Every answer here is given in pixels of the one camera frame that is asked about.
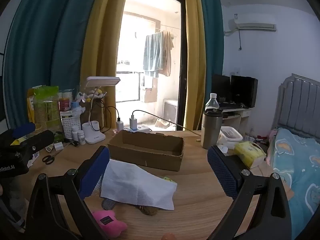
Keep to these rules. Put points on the white air conditioner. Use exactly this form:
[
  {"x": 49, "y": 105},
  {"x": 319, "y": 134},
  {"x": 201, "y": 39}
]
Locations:
[{"x": 255, "y": 22}]

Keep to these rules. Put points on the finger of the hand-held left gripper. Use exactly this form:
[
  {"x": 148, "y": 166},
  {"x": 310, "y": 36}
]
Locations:
[
  {"x": 41, "y": 138},
  {"x": 23, "y": 129}
]

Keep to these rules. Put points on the black monitor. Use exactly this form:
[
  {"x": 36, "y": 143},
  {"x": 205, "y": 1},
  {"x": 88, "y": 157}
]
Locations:
[{"x": 221, "y": 87}]

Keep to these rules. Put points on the white perforated basket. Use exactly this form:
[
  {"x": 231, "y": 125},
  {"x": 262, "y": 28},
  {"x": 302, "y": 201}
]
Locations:
[{"x": 70, "y": 127}]

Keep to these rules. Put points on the bag of plush toys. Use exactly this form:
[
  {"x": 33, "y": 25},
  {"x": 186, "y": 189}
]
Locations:
[{"x": 96, "y": 94}]

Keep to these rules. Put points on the white cloth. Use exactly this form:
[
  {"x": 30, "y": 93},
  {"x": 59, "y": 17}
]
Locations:
[{"x": 135, "y": 185}]

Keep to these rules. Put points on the stack of paper cups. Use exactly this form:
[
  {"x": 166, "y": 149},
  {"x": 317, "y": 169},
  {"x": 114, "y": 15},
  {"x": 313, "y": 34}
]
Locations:
[{"x": 38, "y": 128}]

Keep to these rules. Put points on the brown paper bag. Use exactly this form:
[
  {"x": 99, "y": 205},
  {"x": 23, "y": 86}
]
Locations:
[{"x": 98, "y": 115}]

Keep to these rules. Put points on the clear water bottle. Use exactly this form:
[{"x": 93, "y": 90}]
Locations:
[{"x": 212, "y": 103}]

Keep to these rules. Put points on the white and blue charger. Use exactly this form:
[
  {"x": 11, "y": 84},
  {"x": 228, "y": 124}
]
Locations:
[{"x": 133, "y": 123}]

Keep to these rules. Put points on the teal curtain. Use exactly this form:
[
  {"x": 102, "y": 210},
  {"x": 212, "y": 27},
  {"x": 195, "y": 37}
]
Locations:
[
  {"x": 212, "y": 42},
  {"x": 45, "y": 42}
]

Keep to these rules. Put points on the brown scrubber ball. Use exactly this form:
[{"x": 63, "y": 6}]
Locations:
[{"x": 148, "y": 212}]

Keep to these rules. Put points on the yellow tissue pack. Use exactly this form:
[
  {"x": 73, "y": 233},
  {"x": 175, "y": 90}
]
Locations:
[{"x": 247, "y": 152}]

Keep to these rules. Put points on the white power strip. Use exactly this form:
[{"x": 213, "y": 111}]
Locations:
[{"x": 142, "y": 129}]

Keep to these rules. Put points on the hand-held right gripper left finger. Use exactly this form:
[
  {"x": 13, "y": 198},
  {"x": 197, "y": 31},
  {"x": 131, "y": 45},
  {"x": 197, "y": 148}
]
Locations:
[{"x": 93, "y": 175}]

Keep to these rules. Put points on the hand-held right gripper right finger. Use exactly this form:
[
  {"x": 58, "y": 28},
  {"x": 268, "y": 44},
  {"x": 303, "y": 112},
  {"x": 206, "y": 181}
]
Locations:
[{"x": 222, "y": 172}]

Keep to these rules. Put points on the white computer mouse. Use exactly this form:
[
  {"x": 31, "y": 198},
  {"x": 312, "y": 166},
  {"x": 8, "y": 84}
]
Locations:
[{"x": 222, "y": 148}]

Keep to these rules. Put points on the white computer desk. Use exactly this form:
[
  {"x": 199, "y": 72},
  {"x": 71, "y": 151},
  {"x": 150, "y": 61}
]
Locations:
[{"x": 243, "y": 115}]

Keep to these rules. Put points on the white desk lamp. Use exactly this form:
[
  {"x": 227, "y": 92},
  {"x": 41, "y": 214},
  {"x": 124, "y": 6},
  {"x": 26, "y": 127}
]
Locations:
[{"x": 93, "y": 137}]

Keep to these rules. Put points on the white plastic container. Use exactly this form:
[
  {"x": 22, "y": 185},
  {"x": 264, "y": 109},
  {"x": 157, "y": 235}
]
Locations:
[{"x": 231, "y": 133}]

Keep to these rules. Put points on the yellow packet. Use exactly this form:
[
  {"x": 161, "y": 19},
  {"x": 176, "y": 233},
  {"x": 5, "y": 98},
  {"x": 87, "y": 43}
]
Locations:
[{"x": 30, "y": 105}]

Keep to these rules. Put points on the black scissors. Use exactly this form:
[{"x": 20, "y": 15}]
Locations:
[{"x": 47, "y": 159}]

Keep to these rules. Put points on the blue hanging towel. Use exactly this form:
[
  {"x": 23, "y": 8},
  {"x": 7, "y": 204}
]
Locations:
[{"x": 152, "y": 52}]

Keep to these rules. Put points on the white wet wipes pack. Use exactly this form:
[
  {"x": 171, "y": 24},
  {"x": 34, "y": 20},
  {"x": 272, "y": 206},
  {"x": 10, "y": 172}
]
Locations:
[{"x": 34, "y": 158}]

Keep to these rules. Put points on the beige hanging towel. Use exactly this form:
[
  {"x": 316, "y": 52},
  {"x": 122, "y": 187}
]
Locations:
[{"x": 167, "y": 55}]

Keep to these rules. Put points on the cardboard box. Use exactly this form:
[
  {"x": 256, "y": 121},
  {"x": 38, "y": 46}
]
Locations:
[{"x": 145, "y": 158}]

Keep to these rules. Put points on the steel tumbler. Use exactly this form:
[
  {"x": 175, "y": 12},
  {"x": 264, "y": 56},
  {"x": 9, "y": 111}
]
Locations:
[{"x": 211, "y": 132}]

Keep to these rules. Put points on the person's left forearm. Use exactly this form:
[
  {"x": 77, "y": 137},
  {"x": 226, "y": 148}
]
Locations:
[{"x": 11, "y": 205}]

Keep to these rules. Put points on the pink plush toy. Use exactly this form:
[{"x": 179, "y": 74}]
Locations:
[{"x": 107, "y": 221}]

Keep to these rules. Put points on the blue printed blanket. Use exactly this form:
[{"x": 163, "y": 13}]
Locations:
[{"x": 297, "y": 175}]

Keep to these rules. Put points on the bear print tissue packet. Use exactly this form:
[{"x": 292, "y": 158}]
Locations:
[{"x": 167, "y": 179}]

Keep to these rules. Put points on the red can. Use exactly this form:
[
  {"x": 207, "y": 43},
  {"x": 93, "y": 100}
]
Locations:
[{"x": 65, "y": 104}]

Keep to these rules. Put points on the grey dotted sock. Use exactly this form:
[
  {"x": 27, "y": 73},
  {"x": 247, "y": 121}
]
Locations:
[{"x": 108, "y": 203}]

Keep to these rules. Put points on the yellow curtain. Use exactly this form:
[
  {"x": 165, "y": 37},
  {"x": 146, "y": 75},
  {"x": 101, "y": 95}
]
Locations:
[
  {"x": 193, "y": 55},
  {"x": 105, "y": 42}
]

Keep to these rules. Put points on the green pack of paper cups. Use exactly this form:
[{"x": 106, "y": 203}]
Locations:
[{"x": 47, "y": 110}]

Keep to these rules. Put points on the outdoor air conditioner unit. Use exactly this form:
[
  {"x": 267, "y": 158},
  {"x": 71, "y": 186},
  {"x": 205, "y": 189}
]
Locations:
[{"x": 170, "y": 111}]

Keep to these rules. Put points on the small white box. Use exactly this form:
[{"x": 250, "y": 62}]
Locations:
[{"x": 58, "y": 146}]

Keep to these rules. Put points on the grey padded headboard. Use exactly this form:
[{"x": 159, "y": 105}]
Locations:
[{"x": 297, "y": 100}]

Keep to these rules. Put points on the white pill bottle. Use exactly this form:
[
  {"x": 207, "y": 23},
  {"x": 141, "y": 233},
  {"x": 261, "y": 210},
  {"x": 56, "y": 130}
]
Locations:
[
  {"x": 81, "y": 137},
  {"x": 75, "y": 133}
]

